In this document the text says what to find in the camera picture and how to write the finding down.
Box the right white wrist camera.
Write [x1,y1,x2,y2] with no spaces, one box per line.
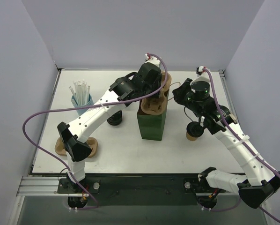
[195,66,211,83]

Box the blue straw holder cup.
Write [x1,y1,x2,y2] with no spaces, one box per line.
[71,94,94,116]

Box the black cup lid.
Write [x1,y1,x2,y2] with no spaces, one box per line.
[186,121,204,138]

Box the brown paper coffee cup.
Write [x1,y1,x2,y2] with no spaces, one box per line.
[186,133,198,141]

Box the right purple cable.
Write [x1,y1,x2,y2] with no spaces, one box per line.
[202,67,280,225]

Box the purple cable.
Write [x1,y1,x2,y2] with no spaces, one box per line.
[202,67,280,225]
[22,53,168,208]

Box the green paper bag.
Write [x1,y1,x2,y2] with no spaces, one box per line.
[137,89,173,141]

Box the stack of black lids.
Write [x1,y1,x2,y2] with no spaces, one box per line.
[107,111,123,126]

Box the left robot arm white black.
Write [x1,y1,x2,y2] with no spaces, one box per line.
[57,60,162,193]

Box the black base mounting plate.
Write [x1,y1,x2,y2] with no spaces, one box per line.
[57,173,222,209]

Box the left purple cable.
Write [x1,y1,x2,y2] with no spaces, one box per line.
[22,53,168,208]

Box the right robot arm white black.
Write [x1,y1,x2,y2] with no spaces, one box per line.
[172,78,280,209]

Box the white wrapped straws bundle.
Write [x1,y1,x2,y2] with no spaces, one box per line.
[69,80,91,107]

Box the brown cardboard cup carrier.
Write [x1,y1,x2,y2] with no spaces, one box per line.
[139,73,172,116]
[54,137,98,158]

